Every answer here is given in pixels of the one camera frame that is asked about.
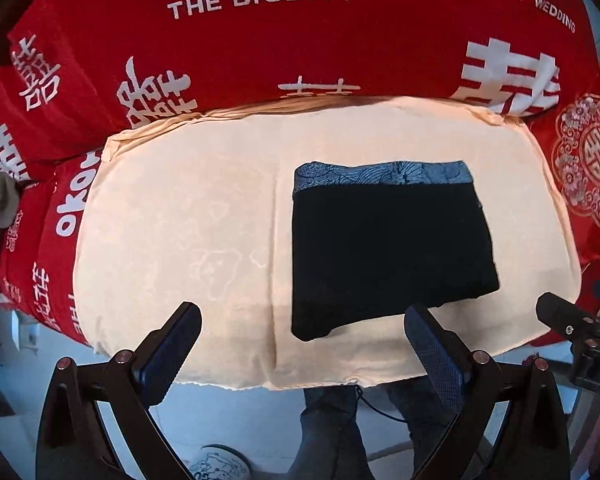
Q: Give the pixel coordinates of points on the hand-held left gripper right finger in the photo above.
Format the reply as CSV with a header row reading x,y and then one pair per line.
x,y
435,360

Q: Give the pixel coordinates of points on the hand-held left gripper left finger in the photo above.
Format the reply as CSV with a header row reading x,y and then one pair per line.
x,y
170,355

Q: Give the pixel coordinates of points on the black pants grey waistband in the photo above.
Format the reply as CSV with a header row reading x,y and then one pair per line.
x,y
385,245

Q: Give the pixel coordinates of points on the person's right leg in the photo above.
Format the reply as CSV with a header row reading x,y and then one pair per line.
x,y
422,427

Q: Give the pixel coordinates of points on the red embroidered pillow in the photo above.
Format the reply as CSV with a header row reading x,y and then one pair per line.
x,y
590,175

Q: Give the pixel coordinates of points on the beige cushion mat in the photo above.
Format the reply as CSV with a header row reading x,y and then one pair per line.
x,y
180,220

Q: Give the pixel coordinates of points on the red printed blanket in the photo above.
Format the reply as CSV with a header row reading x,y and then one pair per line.
x,y
280,50

